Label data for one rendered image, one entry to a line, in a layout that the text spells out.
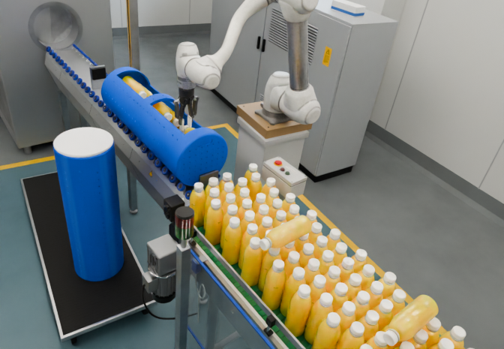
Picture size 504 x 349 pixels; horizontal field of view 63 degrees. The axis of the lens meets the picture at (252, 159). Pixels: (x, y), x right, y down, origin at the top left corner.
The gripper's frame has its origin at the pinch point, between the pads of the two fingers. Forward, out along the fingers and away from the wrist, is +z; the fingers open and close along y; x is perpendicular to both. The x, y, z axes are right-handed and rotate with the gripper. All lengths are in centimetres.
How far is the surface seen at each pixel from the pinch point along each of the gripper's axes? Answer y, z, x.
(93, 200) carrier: 46, 39, -11
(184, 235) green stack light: 43, -4, 71
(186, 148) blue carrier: 15.0, -3.8, 25.6
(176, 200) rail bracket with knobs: 25.1, 14.7, 35.1
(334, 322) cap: 20, 4, 120
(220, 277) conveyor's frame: 27, 25, 73
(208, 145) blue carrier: 3.0, -1.8, 25.6
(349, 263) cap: -3, 4, 107
